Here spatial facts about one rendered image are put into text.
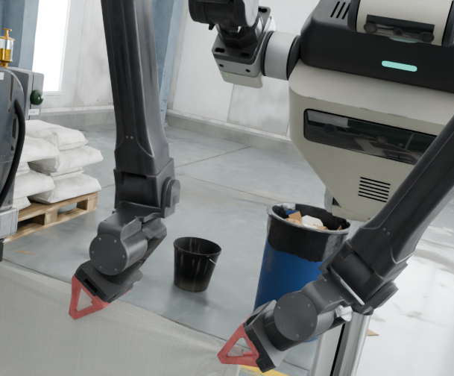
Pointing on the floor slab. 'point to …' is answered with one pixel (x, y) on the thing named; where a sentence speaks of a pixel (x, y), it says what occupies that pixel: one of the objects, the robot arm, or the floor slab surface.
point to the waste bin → (296, 250)
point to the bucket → (194, 262)
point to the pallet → (39, 212)
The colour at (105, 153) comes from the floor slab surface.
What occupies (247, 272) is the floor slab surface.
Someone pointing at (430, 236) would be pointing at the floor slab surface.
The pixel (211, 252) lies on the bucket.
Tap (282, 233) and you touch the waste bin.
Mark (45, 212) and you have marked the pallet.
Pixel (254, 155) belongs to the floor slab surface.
